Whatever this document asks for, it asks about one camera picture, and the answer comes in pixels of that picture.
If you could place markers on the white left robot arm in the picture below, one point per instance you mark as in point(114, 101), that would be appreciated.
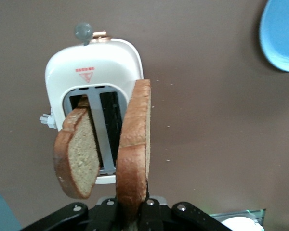
point(238, 225)

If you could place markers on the brown bread slice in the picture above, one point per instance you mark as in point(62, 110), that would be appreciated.
point(83, 149)
point(132, 156)

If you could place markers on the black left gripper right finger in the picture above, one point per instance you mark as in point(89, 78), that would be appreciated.
point(151, 216)

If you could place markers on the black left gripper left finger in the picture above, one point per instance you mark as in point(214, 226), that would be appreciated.
point(106, 219)

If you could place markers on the brown tablecloth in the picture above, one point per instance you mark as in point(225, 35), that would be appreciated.
point(207, 120)

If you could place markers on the white two-slot toaster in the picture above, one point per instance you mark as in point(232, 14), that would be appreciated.
point(91, 60)

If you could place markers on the blue plate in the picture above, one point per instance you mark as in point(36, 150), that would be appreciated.
point(281, 36)

